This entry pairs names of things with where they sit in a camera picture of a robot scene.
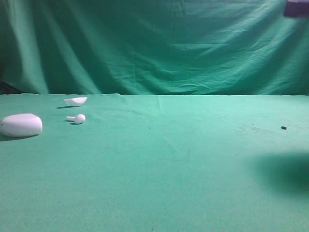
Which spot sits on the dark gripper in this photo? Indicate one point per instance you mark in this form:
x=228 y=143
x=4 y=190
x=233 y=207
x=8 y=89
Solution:
x=296 y=8

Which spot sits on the white earbud case lid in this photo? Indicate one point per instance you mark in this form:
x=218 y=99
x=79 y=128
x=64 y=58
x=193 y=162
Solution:
x=75 y=102

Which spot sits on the white earbud near case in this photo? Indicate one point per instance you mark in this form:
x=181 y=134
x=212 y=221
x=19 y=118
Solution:
x=78 y=119

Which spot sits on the white earbud case base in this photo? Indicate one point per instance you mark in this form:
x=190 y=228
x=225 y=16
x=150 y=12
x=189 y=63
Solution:
x=21 y=125

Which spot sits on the green backdrop curtain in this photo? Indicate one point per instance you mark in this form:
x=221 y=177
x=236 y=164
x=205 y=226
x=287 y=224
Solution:
x=157 y=47

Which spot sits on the green table cloth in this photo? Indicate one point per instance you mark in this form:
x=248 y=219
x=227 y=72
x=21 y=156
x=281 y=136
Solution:
x=158 y=164

